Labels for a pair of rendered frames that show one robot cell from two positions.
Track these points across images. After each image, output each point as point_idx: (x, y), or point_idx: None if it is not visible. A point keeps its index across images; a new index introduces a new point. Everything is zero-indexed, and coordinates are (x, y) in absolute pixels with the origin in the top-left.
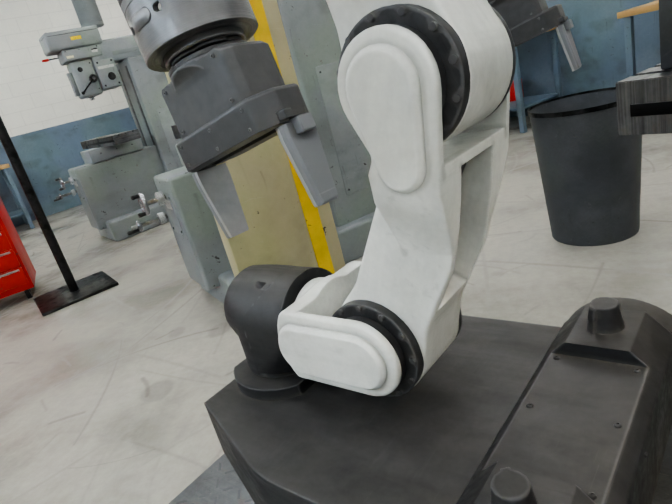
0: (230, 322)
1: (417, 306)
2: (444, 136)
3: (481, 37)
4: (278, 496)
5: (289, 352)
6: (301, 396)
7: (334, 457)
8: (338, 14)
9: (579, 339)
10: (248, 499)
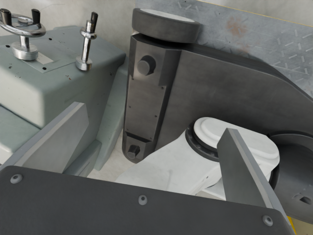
0: None
1: (177, 147)
2: None
3: None
4: (266, 71)
5: (268, 144)
6: (268, 131)
7: (236, 92)
8: None
9: (141, 143)
10: (303, 90)
